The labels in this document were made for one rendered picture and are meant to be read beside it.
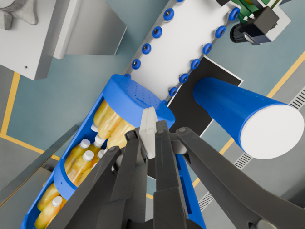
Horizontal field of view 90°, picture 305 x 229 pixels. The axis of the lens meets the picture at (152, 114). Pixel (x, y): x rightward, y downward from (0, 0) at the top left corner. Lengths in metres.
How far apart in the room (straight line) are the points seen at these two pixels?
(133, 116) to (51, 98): 1.66
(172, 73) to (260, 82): 1.43
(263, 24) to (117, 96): 0.60
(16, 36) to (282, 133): 1.12
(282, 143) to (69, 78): 1.82
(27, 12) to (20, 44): 0.11
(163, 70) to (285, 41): 1.57
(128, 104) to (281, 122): 0.68
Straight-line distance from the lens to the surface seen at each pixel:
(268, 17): 0.79
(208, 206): 2.82
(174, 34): 0.73
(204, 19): 0.77
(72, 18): 0.73
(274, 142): 0.92
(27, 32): 0.71
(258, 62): 1.97
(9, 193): 1.38
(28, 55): 0.72
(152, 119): 0.16
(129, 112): 0.45
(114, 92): 0.48
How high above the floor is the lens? 1.65
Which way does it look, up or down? 69 degrees down
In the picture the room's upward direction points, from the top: 180 degrees clockwise
